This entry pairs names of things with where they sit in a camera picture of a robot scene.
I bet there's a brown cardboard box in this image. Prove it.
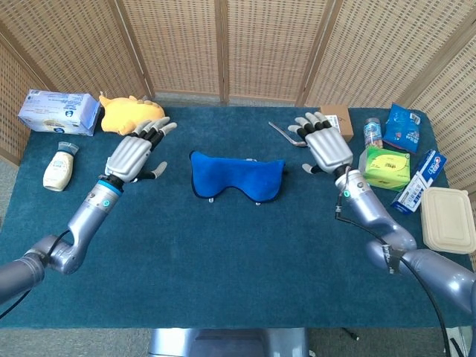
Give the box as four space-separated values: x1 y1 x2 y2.
320 104 354 144

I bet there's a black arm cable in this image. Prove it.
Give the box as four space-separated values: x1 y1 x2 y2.
334 202 454 357
0 229 72 321

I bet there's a yellow plush toy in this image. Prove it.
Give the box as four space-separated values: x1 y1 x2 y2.
98 94 167 136

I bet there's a light purple carton box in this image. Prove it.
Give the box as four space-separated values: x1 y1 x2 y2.
17 89 101 137

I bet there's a wicker folding screen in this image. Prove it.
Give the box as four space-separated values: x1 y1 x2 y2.
0 0 476 194

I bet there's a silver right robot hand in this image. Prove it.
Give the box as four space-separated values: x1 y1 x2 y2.
288 111 354 175

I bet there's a teal table cloth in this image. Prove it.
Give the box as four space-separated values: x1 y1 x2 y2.
0 106 476 330

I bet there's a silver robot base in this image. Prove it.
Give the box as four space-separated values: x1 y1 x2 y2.
148 328 310 357

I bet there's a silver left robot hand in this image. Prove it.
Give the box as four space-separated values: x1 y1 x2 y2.
103 116 178 184

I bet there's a beige lidded food container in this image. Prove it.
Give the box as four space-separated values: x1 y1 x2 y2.
420 187 476 255

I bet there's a green tissue pack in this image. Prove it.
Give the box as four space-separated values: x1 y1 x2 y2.
356 145 411 193

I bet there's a blue snack bag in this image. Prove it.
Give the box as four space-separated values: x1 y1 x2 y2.
382 103 423 154

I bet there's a cream bottle with grey cap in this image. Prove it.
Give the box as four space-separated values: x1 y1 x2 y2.
42 141 80 193

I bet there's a white blue toothpaste box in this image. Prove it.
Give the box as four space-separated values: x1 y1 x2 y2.
390 149 448 216

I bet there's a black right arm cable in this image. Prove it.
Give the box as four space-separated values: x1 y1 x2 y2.
334 202 454 357

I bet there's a metal spoon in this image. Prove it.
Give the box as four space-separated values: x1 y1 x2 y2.
268 120 309 148

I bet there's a small metal wire rack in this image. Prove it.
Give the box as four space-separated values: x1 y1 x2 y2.
207 157 263 206

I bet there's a blue microfiber cloth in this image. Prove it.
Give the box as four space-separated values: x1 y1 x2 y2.
188 150 288 204

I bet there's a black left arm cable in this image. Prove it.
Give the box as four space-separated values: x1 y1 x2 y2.
0 229 72 321

